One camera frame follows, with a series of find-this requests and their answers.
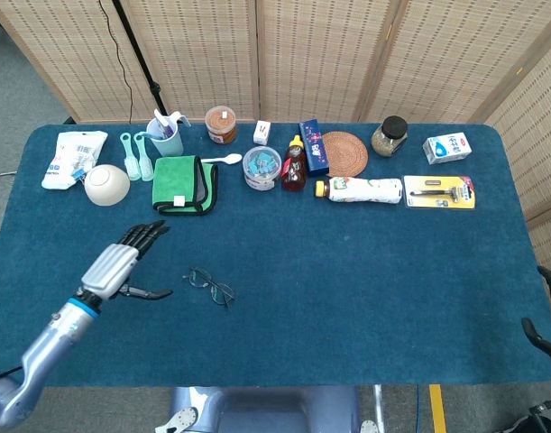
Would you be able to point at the yellow-capped tea bottle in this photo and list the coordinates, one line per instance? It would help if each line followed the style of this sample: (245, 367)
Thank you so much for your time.
(365, 189)

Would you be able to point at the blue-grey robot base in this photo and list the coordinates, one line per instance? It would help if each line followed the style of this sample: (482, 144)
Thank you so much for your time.
(266, 410)

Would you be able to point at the white blue milk carton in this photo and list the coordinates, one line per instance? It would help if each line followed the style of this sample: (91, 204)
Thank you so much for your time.
(446, 149)

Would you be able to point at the clear tub binder clips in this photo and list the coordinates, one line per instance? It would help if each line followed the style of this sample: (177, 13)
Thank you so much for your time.
(261, 167)

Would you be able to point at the black stand pole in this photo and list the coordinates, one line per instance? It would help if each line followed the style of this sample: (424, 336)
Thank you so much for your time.
(140, 58)

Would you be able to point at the honey squeeze bottle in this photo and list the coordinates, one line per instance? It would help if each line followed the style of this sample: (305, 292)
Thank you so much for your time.
(294, 173)

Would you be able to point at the razor in yellow blister pack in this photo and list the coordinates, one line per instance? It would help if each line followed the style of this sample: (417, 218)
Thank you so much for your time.
(437, 191)

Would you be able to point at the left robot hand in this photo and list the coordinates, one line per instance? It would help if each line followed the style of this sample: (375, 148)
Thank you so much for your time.
(110, 268)

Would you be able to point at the white plastic spoon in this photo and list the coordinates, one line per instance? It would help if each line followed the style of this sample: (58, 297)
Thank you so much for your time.
(232, 158)

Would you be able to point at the dark blue carton box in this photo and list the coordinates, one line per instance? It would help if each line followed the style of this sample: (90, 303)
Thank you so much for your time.
(314, 149)

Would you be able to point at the green microfiber cloth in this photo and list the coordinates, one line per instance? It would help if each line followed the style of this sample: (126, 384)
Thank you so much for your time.
(176, 180)

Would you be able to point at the black wire eyeglasses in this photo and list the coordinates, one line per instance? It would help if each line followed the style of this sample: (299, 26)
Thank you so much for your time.
(199, 278)

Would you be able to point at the cream upturned bowl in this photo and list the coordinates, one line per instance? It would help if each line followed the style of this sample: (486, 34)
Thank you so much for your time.
(106, 185)

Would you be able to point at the white purple toothpaste tube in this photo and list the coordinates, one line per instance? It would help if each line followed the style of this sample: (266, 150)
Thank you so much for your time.
(161, 119)

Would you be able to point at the metal table leg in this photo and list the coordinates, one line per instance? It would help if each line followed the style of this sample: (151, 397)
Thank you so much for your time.
(379, 406)

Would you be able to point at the blue table mat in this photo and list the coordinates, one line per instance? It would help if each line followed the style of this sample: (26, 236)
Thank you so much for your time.
(347, 279)

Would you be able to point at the glass jar black lid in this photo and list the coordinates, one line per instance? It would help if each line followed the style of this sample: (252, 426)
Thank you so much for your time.
(389, 140)

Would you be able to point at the clear jar orange snacks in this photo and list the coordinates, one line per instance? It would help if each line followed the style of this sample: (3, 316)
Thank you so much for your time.
(221, 126)

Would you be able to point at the white plastic wipes package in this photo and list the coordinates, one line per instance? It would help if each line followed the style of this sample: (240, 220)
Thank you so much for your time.
(72, 151)

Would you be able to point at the small white box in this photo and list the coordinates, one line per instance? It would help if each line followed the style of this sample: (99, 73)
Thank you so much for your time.
(261, 134)

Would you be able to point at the round woven coaster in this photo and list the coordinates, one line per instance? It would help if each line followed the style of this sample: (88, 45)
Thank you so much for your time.
(347, 155)

